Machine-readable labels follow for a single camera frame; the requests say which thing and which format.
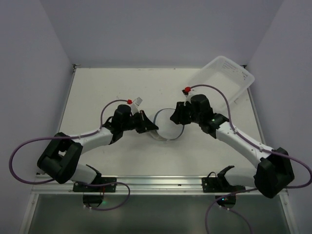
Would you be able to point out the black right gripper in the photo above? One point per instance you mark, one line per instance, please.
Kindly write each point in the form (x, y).
(184, 113)

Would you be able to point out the white mesh laundry bag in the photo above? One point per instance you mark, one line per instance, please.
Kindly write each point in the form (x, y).
(167, 129)

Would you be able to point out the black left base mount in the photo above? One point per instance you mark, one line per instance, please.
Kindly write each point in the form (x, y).
(95, 195)

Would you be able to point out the white plastic basket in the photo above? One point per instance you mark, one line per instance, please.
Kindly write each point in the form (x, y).
(226, 75)

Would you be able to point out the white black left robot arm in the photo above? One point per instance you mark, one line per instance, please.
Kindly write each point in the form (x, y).
(60, 159)

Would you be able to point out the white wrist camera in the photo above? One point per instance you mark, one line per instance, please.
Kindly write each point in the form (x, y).
(188, 93)
(134, 105)

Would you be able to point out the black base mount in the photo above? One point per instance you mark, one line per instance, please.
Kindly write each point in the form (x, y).
(95, 195)
(217, 183)

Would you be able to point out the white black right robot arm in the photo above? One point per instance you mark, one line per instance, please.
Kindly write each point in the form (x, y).
(271, 172)

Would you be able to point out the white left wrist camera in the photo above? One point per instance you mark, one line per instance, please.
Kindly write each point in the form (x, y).
(134, 105)

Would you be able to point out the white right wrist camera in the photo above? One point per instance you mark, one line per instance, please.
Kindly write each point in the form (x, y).
(188, 93)

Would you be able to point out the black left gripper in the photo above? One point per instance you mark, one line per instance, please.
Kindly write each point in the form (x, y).
(140, 122)

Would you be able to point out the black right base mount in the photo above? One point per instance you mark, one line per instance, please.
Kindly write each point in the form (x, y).
(217, 183)

